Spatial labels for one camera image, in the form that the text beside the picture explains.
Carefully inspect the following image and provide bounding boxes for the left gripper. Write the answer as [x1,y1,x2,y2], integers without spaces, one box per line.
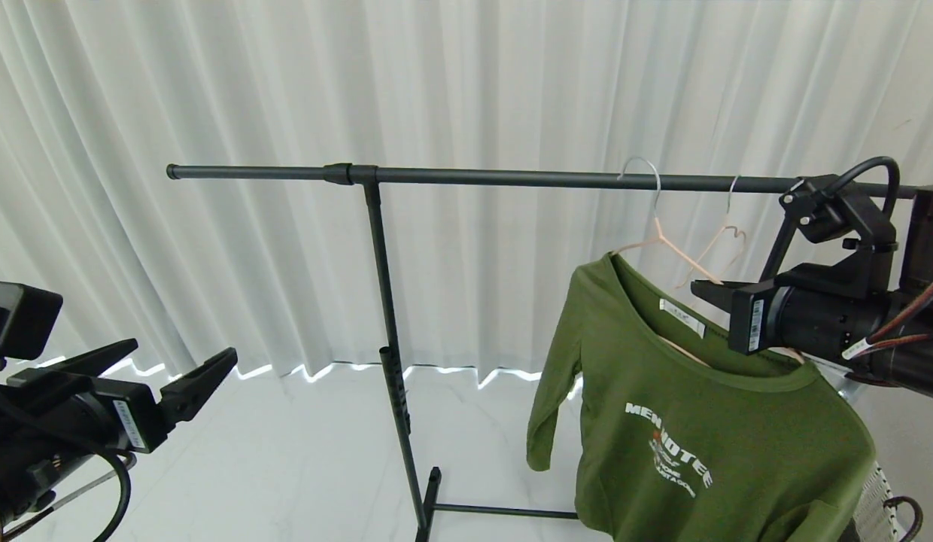
[0,338,239,498]

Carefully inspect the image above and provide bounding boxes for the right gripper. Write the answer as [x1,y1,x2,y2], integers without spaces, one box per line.
[690,279,892,356]

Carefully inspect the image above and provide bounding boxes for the pink clothes hanger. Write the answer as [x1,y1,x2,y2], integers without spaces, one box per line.
[612,156,807,367]
[676,175,748,291]

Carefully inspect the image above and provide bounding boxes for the green printed shirt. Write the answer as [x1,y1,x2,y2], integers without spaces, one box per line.
[525,252,879,542]

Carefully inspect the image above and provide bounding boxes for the black clothes rack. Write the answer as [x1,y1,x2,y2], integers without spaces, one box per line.
[166,162,919,542]

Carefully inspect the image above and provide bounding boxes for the white laundry basket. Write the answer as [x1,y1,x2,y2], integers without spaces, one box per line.
[843,459,926,542]

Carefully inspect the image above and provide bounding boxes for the white curtain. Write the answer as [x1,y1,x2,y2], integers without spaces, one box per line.
[0,0,933,388]

